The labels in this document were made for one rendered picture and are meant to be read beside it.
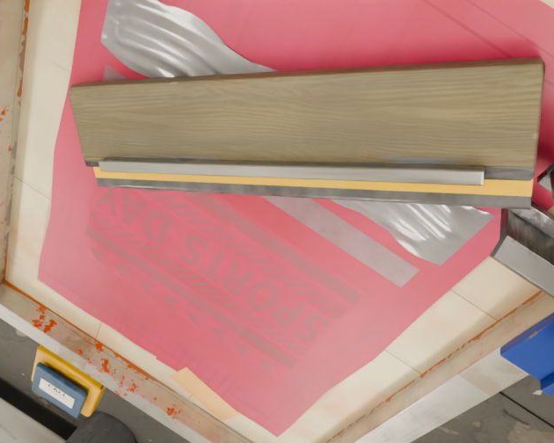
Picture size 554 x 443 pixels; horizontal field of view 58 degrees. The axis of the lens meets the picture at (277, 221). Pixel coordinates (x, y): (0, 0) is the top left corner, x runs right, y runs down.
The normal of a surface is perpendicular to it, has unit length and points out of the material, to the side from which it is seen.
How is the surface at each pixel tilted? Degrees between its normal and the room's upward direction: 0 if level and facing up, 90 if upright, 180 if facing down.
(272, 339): 0
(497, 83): 12
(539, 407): 0
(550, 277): 45
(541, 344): 0
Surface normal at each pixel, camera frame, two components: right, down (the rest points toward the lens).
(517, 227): 0.41, -0.62
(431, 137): -0.39, 0.37
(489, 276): -0.36, 0.56
